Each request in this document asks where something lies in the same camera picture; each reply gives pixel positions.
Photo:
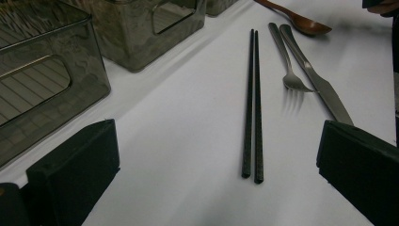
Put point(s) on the silver metal fork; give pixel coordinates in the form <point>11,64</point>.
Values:
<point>292,81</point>

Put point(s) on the brown wooden spoon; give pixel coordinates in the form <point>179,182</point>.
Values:
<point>306,25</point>

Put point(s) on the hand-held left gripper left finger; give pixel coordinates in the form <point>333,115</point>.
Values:
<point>75,169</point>

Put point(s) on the smoky transparent plastic bin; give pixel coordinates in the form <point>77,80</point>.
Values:
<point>131,40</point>
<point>47,94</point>
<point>219,6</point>

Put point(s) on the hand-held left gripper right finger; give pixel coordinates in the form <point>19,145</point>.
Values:
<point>363,169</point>

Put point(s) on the silver metal knife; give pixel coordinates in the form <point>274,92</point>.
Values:
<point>323,86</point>

